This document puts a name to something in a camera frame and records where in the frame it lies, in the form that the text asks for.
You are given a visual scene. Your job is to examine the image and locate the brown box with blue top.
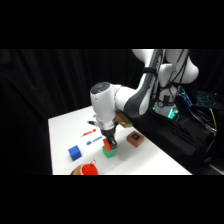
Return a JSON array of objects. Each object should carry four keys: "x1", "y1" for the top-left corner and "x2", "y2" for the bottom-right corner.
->
[{"x1": 126, "y1": 130, "x2": 145, "y2": 148}]

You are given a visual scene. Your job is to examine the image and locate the green base light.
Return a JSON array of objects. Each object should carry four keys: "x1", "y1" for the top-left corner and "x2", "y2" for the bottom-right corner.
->
[{"x1": 152, "y1": 100, "x2": 180, "y2": 122}]

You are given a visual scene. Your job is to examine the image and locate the red marker pen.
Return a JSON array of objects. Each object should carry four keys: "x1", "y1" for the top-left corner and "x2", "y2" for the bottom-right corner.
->
[{"x1": 80, "y1": 128, "x2": 98, "y2": 138}]

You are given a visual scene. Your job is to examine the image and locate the yellow cable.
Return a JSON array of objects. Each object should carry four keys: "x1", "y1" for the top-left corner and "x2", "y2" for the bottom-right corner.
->
[{"x1": 209, "y1": 108, "x2": 218, "y2": 137}]

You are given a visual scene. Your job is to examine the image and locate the blue marker pen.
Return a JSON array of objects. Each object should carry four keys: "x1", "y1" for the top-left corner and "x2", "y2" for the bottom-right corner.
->
[{"x1": 86, "y1": 135, "x2": 104, "y2": 146}]

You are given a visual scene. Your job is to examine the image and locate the red cup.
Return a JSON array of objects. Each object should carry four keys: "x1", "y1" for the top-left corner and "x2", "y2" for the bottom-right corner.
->
[{"x1": 81, "y1": 159, "x2": 100, "y2": 176}]

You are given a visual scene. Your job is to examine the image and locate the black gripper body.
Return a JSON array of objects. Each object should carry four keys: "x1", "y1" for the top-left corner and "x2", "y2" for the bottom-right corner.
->
[{"x1": 101, "y1": 128, "x2": 117, "y2": 140}]

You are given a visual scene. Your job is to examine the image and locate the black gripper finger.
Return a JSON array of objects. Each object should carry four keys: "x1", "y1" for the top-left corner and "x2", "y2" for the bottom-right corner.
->
[
  {"x1": 109, "y1": 136, "x2": 118, "y2": 150},
  {"x1": 104, "y1": 136, "x2": 113, "y2": 148}
]

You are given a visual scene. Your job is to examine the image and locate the green cube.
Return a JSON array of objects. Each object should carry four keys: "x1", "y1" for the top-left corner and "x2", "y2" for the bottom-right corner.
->
[{"x1": 102, "y1": 146, "x2": 117, "y2": 159}]

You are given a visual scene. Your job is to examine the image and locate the wooden bowl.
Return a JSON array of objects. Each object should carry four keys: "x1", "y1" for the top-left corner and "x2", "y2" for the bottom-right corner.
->
[{"x1": 69, "y1": 164, "x2": 85, "y2": 176}]

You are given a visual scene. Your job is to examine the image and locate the blue cube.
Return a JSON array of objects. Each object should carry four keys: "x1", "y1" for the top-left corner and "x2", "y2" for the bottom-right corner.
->
[{"x1": 67, "y1": 144, "x2": 83, "y2": 162}]

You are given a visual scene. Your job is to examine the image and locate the black robot stand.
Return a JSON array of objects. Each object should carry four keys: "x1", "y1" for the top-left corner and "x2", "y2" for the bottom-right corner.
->
[{"x1": 128, "y1": 99, "x2": 218, "y2": 175}]

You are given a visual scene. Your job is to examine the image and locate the red cube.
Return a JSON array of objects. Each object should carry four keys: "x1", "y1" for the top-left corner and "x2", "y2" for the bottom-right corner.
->
[{"x1": 102, "y1": 138, "x2": 114, "y2": 150}]

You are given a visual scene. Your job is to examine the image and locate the black curtain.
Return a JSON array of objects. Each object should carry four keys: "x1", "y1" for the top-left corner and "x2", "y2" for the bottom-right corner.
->
[{"x1": 0, "y1": 49, "x2": 224, "y2": 176}]

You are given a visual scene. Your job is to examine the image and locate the cyan lit keyboard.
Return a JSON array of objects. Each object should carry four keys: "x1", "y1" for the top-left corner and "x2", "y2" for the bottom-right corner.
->
[{"x1": 195, "y1": 91, "x2": 216, "y2": 108}]

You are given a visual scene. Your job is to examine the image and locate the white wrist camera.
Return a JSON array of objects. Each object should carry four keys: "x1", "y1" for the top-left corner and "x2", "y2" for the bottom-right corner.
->
[{"x1": 87, "y1": 114, "x2": 98, "y2": 127}]

